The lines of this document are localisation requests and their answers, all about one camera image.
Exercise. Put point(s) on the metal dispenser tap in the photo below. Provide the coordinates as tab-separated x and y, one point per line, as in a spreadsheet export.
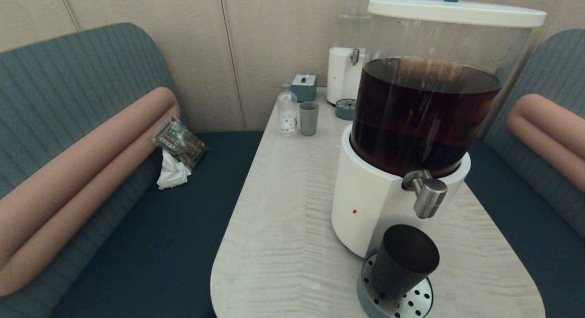
428	195

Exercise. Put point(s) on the black cup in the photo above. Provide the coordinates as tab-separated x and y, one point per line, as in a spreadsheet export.
404	263

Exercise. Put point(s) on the grey-blue cup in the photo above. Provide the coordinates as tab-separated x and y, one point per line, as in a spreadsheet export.
309	120

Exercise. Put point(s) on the clear plastic bottle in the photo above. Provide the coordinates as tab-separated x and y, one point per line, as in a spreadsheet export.
288	113

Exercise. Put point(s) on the blue napkin box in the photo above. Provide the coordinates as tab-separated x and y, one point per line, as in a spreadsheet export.
304	88

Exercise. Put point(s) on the small blue drip tray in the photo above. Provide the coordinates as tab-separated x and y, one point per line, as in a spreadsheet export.
345	109

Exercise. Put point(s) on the small white water dispenser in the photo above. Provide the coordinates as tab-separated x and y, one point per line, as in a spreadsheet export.
343	76

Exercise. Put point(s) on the green snack packet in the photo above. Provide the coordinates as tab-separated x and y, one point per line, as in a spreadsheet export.
180	143

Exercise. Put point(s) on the large white tea dispenser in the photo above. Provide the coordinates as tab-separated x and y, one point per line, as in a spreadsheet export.
411	126

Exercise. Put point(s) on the white crumpled tissue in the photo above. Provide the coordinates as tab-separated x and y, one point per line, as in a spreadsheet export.
171	175

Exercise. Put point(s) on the teal left bench sofa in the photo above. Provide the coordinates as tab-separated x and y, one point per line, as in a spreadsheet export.
137	245

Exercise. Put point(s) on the teal bench sofa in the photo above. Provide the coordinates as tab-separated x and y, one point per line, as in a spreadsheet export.
539	217
137	245

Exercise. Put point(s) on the large blue perforated drip tray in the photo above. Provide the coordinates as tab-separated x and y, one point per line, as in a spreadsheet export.
411	304

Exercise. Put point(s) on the pink bolster cushion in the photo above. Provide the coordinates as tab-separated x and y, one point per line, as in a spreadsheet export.
91	149
539	144
557	116
91	204

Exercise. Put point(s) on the teal right bench sofa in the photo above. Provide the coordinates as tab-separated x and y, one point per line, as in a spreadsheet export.
539	217

